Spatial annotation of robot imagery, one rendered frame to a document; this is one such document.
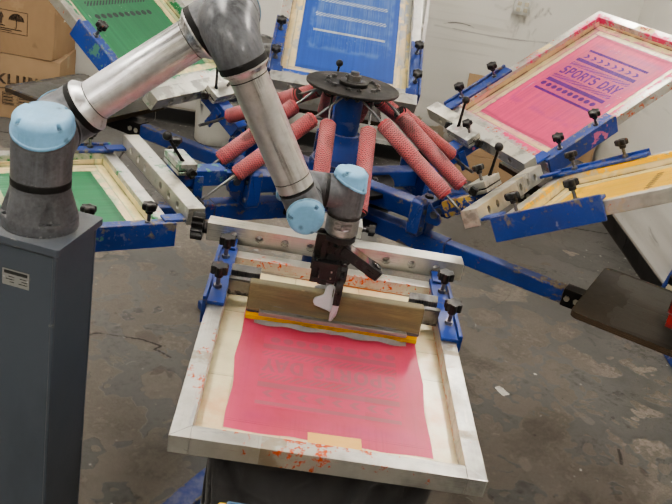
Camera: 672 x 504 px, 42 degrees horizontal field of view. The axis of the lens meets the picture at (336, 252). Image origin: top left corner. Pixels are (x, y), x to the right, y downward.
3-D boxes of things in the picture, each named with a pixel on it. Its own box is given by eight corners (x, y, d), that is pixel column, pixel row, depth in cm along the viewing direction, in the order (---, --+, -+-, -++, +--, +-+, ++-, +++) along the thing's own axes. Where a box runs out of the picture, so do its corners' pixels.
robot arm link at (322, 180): (280, 178, 180) (333, 185, 181) (280, 159, 190) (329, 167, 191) (274, 212, 183) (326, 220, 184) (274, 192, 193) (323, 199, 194)
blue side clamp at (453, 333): (456, 362, 205) (463, 337, 202) (435, 359, 204) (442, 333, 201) (442, 301, 232) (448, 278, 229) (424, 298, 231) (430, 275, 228)
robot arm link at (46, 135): (0, 183, 164) (1, 114, 158) (19, 158, 176) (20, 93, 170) (66, 192, 165) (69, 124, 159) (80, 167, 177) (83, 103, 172)
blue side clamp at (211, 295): (220, 325, 201) (224, 299, 198) (199, 322, 200) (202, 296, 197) (235, 268, 228) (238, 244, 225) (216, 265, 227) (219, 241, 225)
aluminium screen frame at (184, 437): (483, 497, 160) (488, 481, 159) (166, 451, 156) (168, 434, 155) (439, 296, 231) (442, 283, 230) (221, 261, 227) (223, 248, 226)
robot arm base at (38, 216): (-17, 226, 168) (-17, 178, 164) (25, 200, 182) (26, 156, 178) (54, 245, 166) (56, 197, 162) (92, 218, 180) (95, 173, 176)
